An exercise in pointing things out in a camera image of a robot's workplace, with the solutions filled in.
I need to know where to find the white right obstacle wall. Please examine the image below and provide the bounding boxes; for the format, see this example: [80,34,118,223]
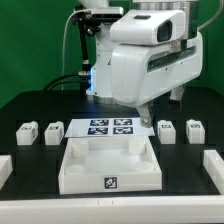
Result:
[203,150,224,195]

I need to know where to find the white front obstacle wall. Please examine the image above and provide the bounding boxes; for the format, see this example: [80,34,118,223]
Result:
[0,195,224,224]

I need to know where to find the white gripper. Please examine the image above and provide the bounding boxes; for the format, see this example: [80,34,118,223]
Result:
[111,33,203,128]

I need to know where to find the white left obstacle wall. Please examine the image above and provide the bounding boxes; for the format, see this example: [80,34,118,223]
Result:
[0,155,13,190]

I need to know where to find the white square table top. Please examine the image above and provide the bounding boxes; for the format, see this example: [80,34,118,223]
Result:
[58,136,162,194]

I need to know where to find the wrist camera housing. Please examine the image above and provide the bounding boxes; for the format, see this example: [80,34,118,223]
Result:
[110,10,186,46]

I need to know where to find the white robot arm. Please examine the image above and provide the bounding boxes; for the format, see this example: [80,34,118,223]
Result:
[79,0,203,128]

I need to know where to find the grey camera on stand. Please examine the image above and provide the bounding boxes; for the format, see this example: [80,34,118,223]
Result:
[91,7,124,21]

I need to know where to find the paper sheet with tags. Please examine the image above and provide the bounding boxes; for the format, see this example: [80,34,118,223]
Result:
[65,118,155,138]

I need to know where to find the white cable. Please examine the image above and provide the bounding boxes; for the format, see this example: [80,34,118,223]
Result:
[61,9,88,91]

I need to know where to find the white obstacle wall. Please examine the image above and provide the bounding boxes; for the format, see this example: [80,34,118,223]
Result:
[0,155,13,190]
[0,195,224,224]
[203,150,224,195]

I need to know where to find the black cables at base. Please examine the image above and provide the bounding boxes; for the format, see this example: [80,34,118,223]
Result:
[43,73,92,92]

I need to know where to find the black camera stand pole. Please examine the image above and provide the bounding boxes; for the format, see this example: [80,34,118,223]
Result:
[72,10,101,93]

